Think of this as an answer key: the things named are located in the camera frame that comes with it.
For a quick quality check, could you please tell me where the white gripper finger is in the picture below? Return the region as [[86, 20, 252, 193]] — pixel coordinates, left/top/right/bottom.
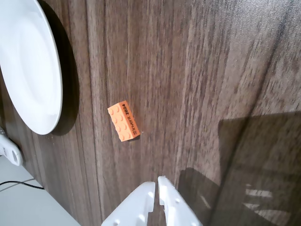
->
[[101, 180, 156, 226], [157, 175, 203, 226]]

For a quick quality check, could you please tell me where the orange lego block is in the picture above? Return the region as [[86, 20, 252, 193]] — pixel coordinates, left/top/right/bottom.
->
[[107, 100, 141, 143]]

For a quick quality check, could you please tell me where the white round plate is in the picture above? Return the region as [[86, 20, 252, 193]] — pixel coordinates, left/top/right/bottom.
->
[[0, 0, 64, 136]]

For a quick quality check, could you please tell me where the white plastic device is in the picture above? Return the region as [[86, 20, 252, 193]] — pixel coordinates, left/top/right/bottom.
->
[[0, 127, 24, 167]]

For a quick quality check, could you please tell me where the thin black cable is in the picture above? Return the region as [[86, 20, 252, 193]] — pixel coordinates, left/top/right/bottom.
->
[[0, 180, 45, 190]]

